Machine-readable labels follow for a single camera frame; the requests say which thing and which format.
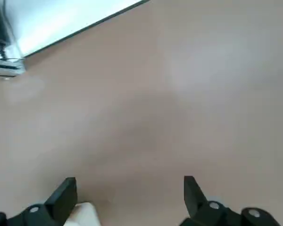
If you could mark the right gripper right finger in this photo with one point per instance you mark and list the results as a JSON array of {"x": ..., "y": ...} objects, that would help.
[{"x": 195, "y": 202}]

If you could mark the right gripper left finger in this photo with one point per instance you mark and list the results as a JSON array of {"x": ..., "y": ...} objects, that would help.
[{"x": 59, "y": 202}]

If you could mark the white preservation box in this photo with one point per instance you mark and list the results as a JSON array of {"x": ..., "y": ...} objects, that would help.
[{"x": 87, "y": 215}]

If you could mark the white side desk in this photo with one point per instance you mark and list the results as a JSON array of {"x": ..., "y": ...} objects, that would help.
[{"x": 61, "y": 18}]

